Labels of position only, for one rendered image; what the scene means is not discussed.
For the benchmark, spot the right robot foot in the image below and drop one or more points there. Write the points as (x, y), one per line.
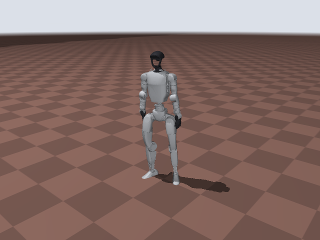
(150, 174)

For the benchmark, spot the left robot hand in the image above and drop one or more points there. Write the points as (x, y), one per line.
(178, 122)

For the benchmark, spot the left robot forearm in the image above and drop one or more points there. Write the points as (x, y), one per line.
(176, 107)

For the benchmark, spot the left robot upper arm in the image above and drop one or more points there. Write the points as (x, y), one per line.
(172, 78)

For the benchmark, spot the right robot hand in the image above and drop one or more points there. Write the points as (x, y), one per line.
(142, 114)

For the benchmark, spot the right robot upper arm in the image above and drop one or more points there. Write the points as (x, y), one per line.
(144, 86)

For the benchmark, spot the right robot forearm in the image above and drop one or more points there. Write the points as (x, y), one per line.
(142, 105)

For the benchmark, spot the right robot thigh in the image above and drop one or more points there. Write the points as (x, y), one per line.
(147, 132)

